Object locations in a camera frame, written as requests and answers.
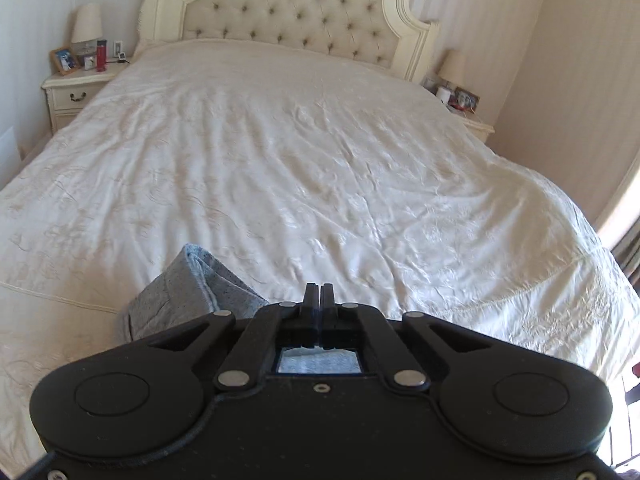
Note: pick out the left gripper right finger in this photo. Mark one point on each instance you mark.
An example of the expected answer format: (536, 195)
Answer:
(365, 331)

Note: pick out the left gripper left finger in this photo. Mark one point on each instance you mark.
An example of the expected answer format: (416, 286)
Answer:
(257, 353)

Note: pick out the grey sweatpants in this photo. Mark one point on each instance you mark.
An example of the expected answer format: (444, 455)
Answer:
(197, 284)

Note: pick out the cream embroidered bedspread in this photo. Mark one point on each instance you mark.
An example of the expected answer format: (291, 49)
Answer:
(290, 167)

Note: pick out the cream right nightstand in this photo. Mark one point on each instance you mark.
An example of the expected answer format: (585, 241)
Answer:
(482, 130)

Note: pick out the cream nightstand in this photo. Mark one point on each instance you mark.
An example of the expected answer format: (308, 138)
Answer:
(66, 96)
(482, 130)

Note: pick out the white mug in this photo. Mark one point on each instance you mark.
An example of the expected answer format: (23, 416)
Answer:
(443, 94)

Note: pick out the right beige table lamp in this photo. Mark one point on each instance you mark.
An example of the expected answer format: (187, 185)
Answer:
(453, 68)

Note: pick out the beige table lamp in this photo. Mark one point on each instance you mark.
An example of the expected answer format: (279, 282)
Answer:
(87, 31)
(453, 68)

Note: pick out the cream left nightstand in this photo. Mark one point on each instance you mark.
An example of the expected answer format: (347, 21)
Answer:
(66, 96)

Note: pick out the cream tufted headboard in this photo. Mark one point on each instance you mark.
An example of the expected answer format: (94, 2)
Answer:
(381, 33)

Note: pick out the red bottle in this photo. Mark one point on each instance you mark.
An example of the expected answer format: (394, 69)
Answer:
(101, 55)

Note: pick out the left beige table lamp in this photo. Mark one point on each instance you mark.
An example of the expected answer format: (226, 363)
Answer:
(87, 31)

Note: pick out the right dark picture frame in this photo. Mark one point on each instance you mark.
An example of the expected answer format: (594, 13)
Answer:
(464, 100)

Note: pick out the white wall socket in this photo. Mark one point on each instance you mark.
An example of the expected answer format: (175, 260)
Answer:
(117, 48)

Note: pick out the wooden picture frame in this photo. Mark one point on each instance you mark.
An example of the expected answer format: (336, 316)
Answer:
(64, 61)

